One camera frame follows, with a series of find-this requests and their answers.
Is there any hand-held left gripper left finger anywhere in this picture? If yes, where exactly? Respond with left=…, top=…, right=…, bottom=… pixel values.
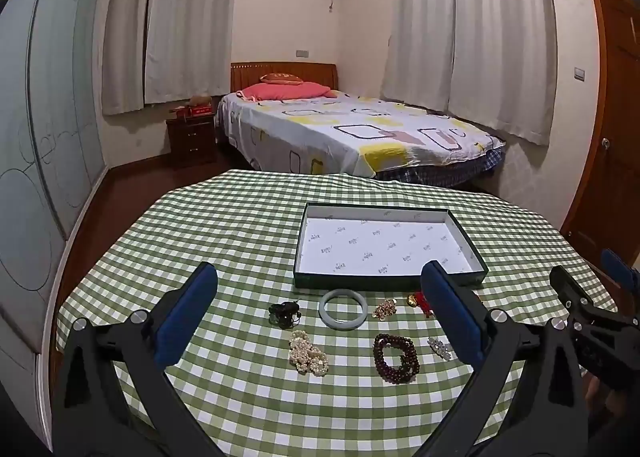
left=50, top=262, right=229, bottom=457

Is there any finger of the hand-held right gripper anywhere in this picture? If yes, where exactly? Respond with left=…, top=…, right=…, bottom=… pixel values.
left=549, top=265, right=603, bottom=325
left=601, top=249, right=640, bottom=290

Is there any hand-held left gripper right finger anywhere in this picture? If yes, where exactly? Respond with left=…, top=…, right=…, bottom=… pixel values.
left=415, top=260, right=589, bottom=457

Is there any silver rhinestone brooch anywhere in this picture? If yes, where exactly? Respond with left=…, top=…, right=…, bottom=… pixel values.
left=427, top=336, right=455, bottom=363

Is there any red and gold charm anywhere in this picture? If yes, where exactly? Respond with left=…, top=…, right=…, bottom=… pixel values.
left=404, top=289, right=436, bottom=319

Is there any gold pearl flower brooch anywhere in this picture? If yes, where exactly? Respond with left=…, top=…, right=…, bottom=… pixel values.
left=371, top=299, right=398, bottom=322

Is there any dark red bead bracelet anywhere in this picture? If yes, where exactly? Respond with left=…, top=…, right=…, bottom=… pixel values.
left=373, top=333, right=420, bottom=384

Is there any black bead bracelet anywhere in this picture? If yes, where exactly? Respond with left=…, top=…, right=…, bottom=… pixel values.
left=268, top=301, right=302, bottom=328

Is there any green box with white lining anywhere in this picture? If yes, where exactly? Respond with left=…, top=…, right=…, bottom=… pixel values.
left=292, top=203, right=489, bottom=290

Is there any white pearl necklace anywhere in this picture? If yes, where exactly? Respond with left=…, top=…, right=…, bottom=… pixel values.
left=288, top=330, right=330, bottom=377

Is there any pale jade bangle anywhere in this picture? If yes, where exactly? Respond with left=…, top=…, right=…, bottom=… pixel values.
left=318, top=288, right=370, bottom=329

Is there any green checked tablecloth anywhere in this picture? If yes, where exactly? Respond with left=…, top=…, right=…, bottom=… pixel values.
left=55, top=169, right=621, bottom=457

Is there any brown wooden door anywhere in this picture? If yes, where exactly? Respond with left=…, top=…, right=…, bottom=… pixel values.
left=560, top=0, right=640, bottom=268

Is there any dark wooden nightstand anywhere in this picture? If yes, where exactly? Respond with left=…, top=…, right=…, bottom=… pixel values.
left=166, top=112, right=218, bottom=168

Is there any red flat box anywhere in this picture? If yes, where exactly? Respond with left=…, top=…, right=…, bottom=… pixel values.
left=170, top=104, right=213, bottom=118

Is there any bed with patterned sheet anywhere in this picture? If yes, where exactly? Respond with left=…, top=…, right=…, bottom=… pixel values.
left=215, top=62, right=506, bottom=188

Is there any frosted glass wardrobe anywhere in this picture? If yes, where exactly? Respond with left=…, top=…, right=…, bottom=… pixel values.
left=0, top=0, right=108, bottom=353

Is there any pink pillow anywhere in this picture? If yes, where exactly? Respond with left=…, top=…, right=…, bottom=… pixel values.
left=236, top=82, right=338, bottom=102

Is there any orange patterned cushion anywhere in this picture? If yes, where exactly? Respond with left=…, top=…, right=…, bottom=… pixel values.
left=260, top=72, right=304, bottom=86

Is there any white curtain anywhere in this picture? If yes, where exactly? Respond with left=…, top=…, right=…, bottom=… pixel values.
left=144, top=0, right=238, bottom=106
left=447, top=0, right=558, bottom=146
left=381, top=0, right=456, bottom=112
left=101, top=0, right=153, bottom=116

